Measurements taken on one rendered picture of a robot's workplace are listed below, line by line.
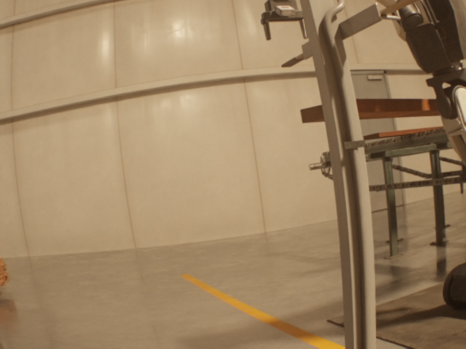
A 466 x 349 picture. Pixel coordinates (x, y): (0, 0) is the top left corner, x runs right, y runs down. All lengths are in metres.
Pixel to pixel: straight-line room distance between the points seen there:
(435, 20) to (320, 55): 0.92
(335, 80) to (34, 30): 8.84
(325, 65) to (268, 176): 8.63
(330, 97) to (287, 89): 8.85
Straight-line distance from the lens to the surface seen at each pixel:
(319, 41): 1.51
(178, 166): 9.84
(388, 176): 5.03
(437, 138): 3.99
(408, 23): 2.25
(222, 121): 10.01
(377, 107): 2.46
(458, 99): 2.40
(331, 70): 1.50
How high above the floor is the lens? 0.71
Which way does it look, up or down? 1 degrees up
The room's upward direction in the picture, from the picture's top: 8 degrees counter-clockwise
